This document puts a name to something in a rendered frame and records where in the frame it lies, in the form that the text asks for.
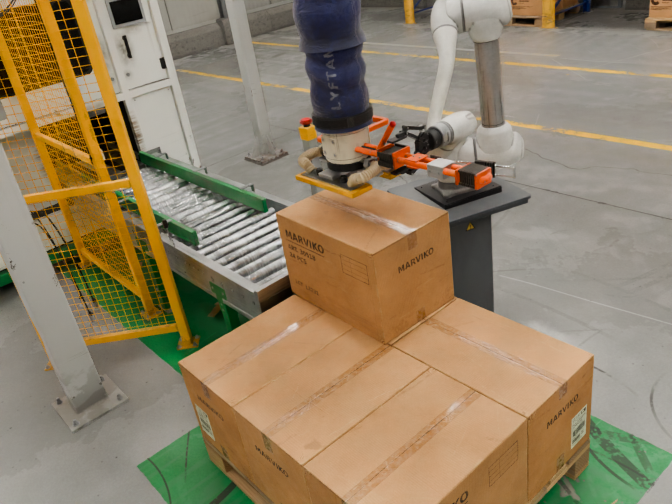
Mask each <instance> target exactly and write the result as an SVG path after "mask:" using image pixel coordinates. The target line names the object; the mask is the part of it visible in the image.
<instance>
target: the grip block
mask: <svg viewBox="0 0 672 504"><path fill-rule="evenodd" d="M406 153H410V146H408V145H404V144H399V143H395V146H394V144H391V143H390V144H388V145H385V146H383V147H381V148H379V149H377V158H378V165H379V166H383V167H387V168H391V169H392V168H393V167H394V169H397V168H399V167H401V166H403V165H404V164H401V163H397V161H396V159H397V157H403V158H405V157H404V155H405V154H406Z"/></svg>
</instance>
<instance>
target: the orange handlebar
mask: <svg viewBox="0 0 672 504"><path fill-rule="evenodd" d="M372 118H373V122H376V123H374V124H372V125H369V132H372V131H374V130H376V129H378V128H381V127H383V126H385V125H387V124H389V120H388V118H385V117H380V116H375V115H373V117H372ZM364 146H367V147H371V148H377V145H373V144H369V143H364ZM355 152H358V153H362V154H366V155H369V156H373V157H377V151H375V150H371V149H366V148H362V147H358V146H357V147H356V148H355ZM404 157H405V158H403V157H397V159H396V161H397V163H401V164H404V165H407V166H406V167H408V168H411V169H415V170H418V169H419V168H420V169H424V170H427V164H428V163H430V162H431V161H433V160H435V159H432V158H428V155H424V154H420V153H417V154H411V153H406V154H405V155H404ZM460 167H462V166H461V165H457V164H453V165H452V166H451V169H448V168H445V169H444V170H443V172H442V173H443V174H444V175H447V176H451V177H455V170H456V169H458V168H460ZM491 180H492V174H491V173H488V174H487V175H486V176H482V177H481V178H480V181H479V182H480V184H483V183H487V182H489V181H491Z"/></svg>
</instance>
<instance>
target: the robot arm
mask: <svg viewBox="0 0 672 504"><path fill-rule="evenodd" d="M512 15H513V13H512V7H511V2H510V0H437V1H436V2H435V4H434V6H433V8H432V12H431V31H432V35H433V39H434V42H435V45H436V48H437V51H438V54H439V65H438V71H437V76H436V81H435V85H434V90H433V95H432V99H431V104H430V109H429V114H428V120H427V130H425V131H424V129H425V128H426V126H425V125H421V124H419V125H417V126H411V125H402V130H400V131H399V133H397V134H396V135H395V136H396V137H393V138H391V139H389V140H387V143H391V144H394V143H396V142H398V141H400V140H403V139H405V138H407V136H408V137H410V138H412V139H414V140H415V142H414V143H415V151H414V154H417V152H418V153H420V154H424V155H428V158H430V155H436V156H440V157H442V159H446V160H451V161H455V164H457V165H461V166H464V165H466V164H465V163H456V160H461V161H469V162H475V160H485V161H494V162H496V165H505V166H510V165H513V164H515V163H517V162H518V161H520V159H521V158H523V155H524V140H523V138H522V137H521V135H520V134H519V133H518V132H513V131H512V128H511V125H510V124H509V123H508V122H507V121H506V120H504V107H503V93H502V80H501V63H500V50H499V39H498V38H499V37H500V36H501V34H502V29H503V26H504V25H507V24H508V23H509V22H510V21H511V18H512ZM462 32H468V33H469V36H470V38H471V40H472V41H473V42H474V49H475V60H476V70H477V81H478V92H479V102H480V113H481V125H480V126H479V127H478V129H477V134H476V137H475V138H470V137H468V136H470V135H471V134H472V133H473V131H474V130H475V129H476V127H477V120H476V118H475V116H474V115H473V114H472V113H471V112H470V111H459V112H455V113H452V114H450V115H448V116H446V117H445V118H443V119H442V120H441V118H442V112H443V108H444V105H445V101H446V97H447V93H448V89H449V85H450V82H451V78H452V74H453V69H454V63H455V53H456V42H457V35H458V34H459V33H462ZM408 130H419V131H420V133H419V135H418V136H416V135H414V134H412V133H410V132H407V131H408ZM406 166H407V165H406ZM406 166H402V167H400V168H398V169H396V170H394V171H392V172H390V173H391V174H392V175H395V176H397V175H399V174H405V173H406V174H408V175H413V174H414V173H415V172H416V171H417V170H415V169H411V168H408V167H406ZM431 188H432V189H435V190H436V191H438V192H439V193H440V194H441V195H443V196H444V198H445V199H448V198H451V197H453V196H456V195H460V194H463V193H467V192H470V191H474V190H475V189H473V188H469V187H466V186H462V185H459V184H458V185H455V177H449V178H447V179H445V180H440V179H438V183H435V184H432V185H431Z"/></svg>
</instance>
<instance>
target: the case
mask: <svg viewBox="0 0 672 504"><path fill-rule="evenodd" d="M275 214H276V219H277V223H278V228H279V233H280V237H281V242H282V247H283V251H284V256H285V261H286V265H287V270H288V275H289V279H290V284H291V289H292V292H293V293H294V294H296V295H298V296H299V297H301V298H303V299H305V300H306V301H308V302H310V303H312V304H314V305H315V306H317V307H319V308H321V309H322V310H324V311H326V312H328V313H329V314H331V315H333V316H335V317H337V318H338V319H340V320H342V321H344V322H345V323H347V324H349V325H351V326H352V327H354V328H356V329H358V330H360V331H361V332H363V333H365V334H367V335H368V336H370V337H372V338H374V339H375V340H377V341H379V342H381V343H382V344H384V345H386V344H387V343H389V342H390V341H392V340H393V339H395V338H396V337H398V336H399V335H400V334H402V333H403V332H405V331H406V330H408V329H409V328H411V327H412V326H414V325H415V324H417V323H418V322H420V321H421V320H423V319H424V318H426V317H427V316H429V315H430V314H432V313H433V312H435V311H436V310H437V309H439V308H440V307H442V306H443V305H445V304H446V303H448V302H449V301H451V300H452V299H454V287H453V272H452V258H451V243H450V228H449V214H448V211H445V210H442V209H439V208H436V207H432V206H429V205H426V204H423V203H420V202H417V201H413V200H410V199H407V198H404V197H401V196H398V195H394V194H391V193H388V192H385V191H382V190H379V189H375V188H372V190H370V191H368V192H366V193H364V194H362V195H360V196H358V197H356V198H354V199H352V198H349V197H346V196H343V195H340V194H337V193H334V192H331V191H328V190H323V191H321V192H319V193H317V194H314V195H312V196H310V197H308V198H306V199H304V200H302V201H299V202H297V203H295V204H293V205H291V206H289V207H287V208H285V209H282V210H280V211H278V212H276V213H275Z"/></svg>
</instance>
